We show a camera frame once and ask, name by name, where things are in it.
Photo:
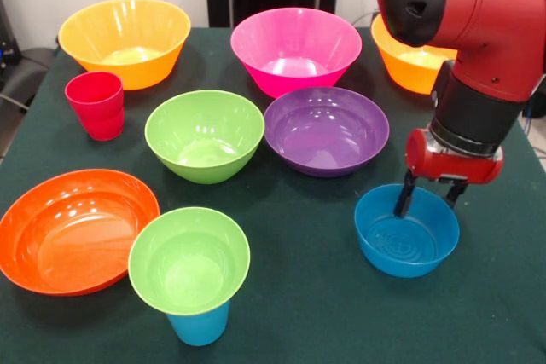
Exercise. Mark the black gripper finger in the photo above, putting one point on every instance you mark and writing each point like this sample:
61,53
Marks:
404,198
455,193

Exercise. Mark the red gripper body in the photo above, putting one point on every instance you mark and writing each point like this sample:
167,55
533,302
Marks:
452,168

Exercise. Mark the blue bowl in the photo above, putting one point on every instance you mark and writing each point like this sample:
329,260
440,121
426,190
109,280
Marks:
405,257

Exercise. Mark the large green bowl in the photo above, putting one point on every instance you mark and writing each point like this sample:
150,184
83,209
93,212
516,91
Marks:
200,138

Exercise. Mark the small green bowl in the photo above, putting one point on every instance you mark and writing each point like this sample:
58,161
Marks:
187,261

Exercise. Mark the blue cup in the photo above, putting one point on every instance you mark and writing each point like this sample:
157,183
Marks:
198,330

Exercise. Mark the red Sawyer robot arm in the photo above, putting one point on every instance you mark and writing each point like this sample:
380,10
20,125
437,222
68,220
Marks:
482,19

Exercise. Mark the yellow-orange large bowl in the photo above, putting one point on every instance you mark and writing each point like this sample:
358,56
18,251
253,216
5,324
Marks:
405,74
128,70

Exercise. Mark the purple bowl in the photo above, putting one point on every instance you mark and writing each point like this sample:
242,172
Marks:
324,129

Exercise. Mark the dark green tablecloth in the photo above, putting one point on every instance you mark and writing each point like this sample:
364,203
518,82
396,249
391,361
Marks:
320,330

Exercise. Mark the pink large bowl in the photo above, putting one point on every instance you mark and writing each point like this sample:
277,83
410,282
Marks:
294,78

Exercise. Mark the red cup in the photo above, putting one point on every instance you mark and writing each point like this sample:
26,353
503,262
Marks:
100,117

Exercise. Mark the orange shallow bowl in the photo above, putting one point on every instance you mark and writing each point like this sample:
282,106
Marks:
77,236

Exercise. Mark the grey office chair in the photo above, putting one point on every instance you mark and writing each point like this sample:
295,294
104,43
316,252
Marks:
30,74

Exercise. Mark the black computer equipment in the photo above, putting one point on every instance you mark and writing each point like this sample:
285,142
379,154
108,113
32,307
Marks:
8,40

